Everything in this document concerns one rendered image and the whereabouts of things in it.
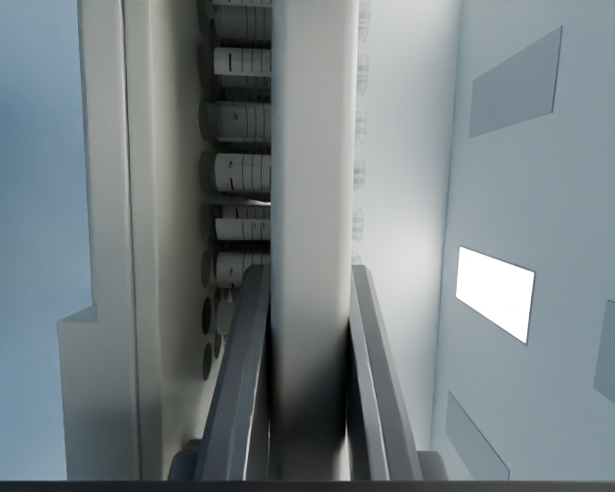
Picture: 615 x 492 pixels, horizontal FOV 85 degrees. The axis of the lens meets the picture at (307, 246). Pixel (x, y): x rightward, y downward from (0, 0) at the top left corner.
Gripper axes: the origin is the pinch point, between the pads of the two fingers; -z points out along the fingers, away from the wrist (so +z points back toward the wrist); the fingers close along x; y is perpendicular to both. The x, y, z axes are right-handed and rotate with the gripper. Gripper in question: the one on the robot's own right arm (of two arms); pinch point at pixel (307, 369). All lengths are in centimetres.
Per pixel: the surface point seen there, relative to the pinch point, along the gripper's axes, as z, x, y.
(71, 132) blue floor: -152, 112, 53
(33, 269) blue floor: -93, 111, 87
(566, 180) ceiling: -198, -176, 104
